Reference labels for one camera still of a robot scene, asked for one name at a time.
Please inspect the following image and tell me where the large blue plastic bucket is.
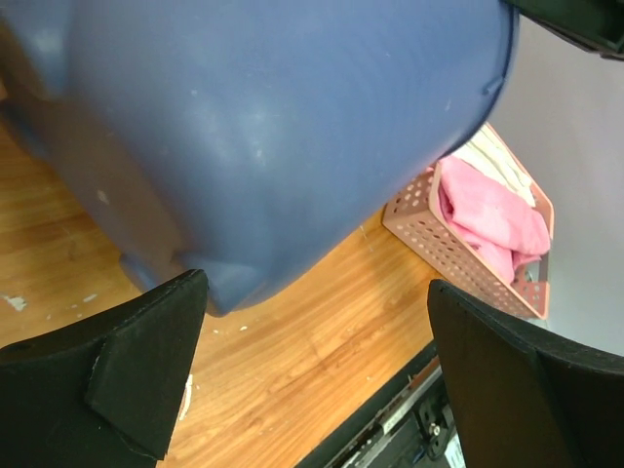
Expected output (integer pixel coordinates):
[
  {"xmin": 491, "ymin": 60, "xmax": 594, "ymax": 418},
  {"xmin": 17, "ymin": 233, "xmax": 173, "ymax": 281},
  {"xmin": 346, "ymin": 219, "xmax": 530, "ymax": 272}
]
[{"xmin": 1, "ymin": 0, "xmax": 519, "ymax": 316}]

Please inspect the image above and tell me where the pink perforated basket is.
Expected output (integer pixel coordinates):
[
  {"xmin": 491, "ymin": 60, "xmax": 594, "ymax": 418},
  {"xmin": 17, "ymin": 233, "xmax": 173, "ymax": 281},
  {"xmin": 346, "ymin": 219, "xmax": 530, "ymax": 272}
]
[{"xmin": 382, "ymin": 124, "xmax": 555, "ymax": 320}]

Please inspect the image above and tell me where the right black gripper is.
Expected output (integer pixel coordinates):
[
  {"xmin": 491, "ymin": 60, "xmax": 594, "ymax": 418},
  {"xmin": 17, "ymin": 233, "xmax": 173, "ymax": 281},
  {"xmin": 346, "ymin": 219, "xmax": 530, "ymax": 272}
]
[{"xmin": 508, "ymin": 0, "xmax": 623, "ymax": 61}]

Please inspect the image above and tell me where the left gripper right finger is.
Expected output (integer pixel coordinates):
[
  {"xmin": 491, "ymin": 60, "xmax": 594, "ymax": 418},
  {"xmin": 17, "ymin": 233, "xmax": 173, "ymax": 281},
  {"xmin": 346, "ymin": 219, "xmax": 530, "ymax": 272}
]
[{"xmin": 427, "ymin": 280, "xmax": 623, "ymax": 467}]

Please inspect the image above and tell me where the white cloth in basket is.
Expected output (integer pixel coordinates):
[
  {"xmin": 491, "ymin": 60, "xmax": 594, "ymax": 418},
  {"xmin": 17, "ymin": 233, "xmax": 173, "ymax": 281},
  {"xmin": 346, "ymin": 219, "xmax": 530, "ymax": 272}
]
[{"xmin": 454, "ymin": 125, "xmax": 535, "ymax": 208}]

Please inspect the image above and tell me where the pink towel in basket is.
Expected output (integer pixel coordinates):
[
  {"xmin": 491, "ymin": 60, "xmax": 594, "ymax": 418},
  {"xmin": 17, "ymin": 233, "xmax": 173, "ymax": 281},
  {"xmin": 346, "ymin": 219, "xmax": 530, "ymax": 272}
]
[{"xmin": 438, "ymin": 156, "xmax": 551, "ymax": 284}]

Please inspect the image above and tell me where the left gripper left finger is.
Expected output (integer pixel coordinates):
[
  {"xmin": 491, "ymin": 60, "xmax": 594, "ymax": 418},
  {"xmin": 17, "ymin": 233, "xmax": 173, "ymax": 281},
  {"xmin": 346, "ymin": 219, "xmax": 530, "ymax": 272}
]
[{"xmin": 1, "ymin": 270, "xmax": 208, "ymax": 467}]

